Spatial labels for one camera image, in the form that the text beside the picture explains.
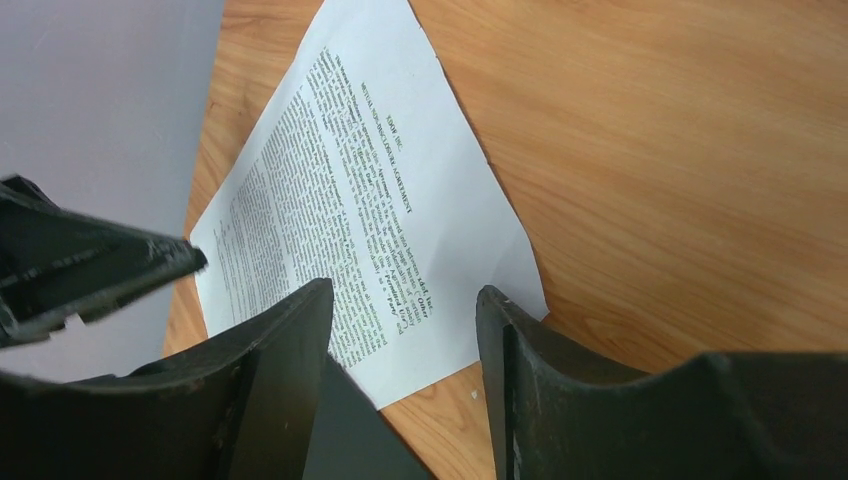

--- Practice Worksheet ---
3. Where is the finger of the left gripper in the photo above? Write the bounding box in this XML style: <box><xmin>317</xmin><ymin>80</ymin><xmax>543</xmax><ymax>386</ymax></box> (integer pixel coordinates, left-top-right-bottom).
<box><xmin>1</xmin><ymin>175</ymin><xmax>208</xmax><ymax>348</ymax></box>

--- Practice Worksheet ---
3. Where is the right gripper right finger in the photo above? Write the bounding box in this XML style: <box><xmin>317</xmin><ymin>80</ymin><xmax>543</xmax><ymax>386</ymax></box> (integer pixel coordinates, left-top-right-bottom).
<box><xmin>475</xmin><ymin>286</ymin><xmax>847</xmax><ymax>479</ymax></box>

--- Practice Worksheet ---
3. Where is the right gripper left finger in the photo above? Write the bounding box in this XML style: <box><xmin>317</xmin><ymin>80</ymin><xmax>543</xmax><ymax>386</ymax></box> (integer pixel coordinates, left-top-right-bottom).
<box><xmin>1</xmin><ymin>279</ymin><xmax>333</xmax><ymax>479</ymax></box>

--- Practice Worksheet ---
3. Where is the printed paper sheet left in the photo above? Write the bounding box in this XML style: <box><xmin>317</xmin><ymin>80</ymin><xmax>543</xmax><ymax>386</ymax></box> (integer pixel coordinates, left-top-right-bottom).
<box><xmin>190</xmin><ymin>1</ymin><xmax>548</xmax><ymax>408</ymax></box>

